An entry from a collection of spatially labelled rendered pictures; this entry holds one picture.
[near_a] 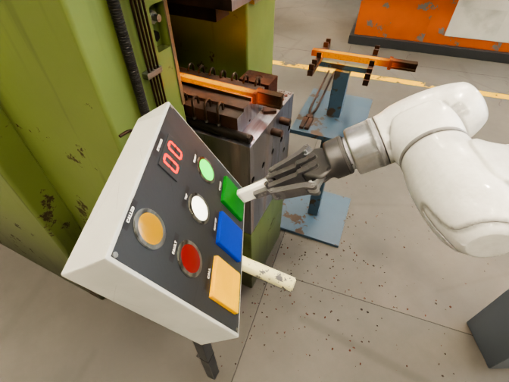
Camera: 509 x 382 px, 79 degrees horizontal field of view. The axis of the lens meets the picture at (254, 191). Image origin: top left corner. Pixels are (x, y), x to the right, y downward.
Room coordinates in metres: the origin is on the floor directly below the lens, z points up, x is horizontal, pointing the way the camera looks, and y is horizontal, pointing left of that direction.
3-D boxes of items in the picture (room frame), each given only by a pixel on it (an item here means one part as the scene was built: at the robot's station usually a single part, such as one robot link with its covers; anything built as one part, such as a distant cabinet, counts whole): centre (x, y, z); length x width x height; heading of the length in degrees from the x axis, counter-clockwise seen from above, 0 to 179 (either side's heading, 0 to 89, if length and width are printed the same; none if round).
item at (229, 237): (0.35, 0.05, 1.01); 0.07 x 0.05 x 0.07; 179
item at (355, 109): (1.26, -0.37, 0.71); 0.40 x 0.30 x 0.02; 158
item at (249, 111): (0.98, 0.20, 0.96); 0.42 x 0.20 x 0.09; 64
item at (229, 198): (0.45, 0.05, 1.01); 0.07 x 0.05 x 0.07; 179
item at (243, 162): (1.04, 0.18, 0.69); 0.56 x 0.38 x 0.45; 64
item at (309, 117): (1.41, -0.32, 0.73); 0.60 x 0.04 x 0.01; 159
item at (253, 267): (0.54, 0.08, 0.62); 0.44 x 0.05 x 0.05; 64
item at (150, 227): (0.25, 0.14, 1.16); 0.05 x 0.03 x 0.04; 154
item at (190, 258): (0.25, 0.10, 1.09); 0.05 x 0.03 x 0.04; 154
